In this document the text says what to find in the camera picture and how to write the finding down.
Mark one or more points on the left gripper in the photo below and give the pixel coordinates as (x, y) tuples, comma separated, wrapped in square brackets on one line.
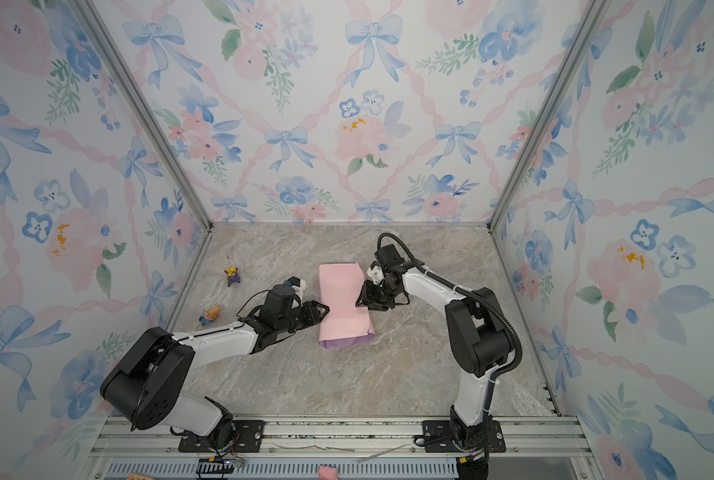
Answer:
[(313, 313)]

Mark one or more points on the purple wrapping paper sheet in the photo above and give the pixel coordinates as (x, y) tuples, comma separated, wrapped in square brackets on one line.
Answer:
[(346, 324)]

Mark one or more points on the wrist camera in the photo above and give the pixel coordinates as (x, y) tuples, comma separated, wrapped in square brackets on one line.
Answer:
[(297, 284), (375, 274)]

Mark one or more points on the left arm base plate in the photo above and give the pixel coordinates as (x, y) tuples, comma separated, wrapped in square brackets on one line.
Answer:
[(237, 436)]

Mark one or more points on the aluminium rail frame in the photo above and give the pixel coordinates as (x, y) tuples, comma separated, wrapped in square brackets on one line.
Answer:
[(299, 447)]

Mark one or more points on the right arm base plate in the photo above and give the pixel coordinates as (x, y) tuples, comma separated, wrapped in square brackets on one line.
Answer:
[(448, 436)]

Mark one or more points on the orange toy figure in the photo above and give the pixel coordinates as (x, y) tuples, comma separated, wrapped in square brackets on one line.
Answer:
[(210, 315)]

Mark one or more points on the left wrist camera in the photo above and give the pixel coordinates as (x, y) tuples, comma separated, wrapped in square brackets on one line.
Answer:
[(297, 284)]

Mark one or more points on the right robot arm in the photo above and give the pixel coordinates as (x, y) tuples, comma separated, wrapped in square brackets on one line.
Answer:
[(483, 342)]

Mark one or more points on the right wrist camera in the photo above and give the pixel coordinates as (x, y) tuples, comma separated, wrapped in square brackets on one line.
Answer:
[(375, 274)]

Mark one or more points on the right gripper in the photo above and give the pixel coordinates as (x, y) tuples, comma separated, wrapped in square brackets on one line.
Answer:
[(368, 301)]

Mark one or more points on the yellow purple toy figure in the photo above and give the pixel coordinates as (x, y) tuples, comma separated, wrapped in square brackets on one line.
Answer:
[(232, 276)]

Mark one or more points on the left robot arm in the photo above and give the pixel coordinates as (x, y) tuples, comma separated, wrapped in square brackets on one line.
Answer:
[(146, 386)]

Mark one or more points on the pink object on rail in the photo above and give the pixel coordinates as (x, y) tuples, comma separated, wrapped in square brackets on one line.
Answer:
[(327, 473)]

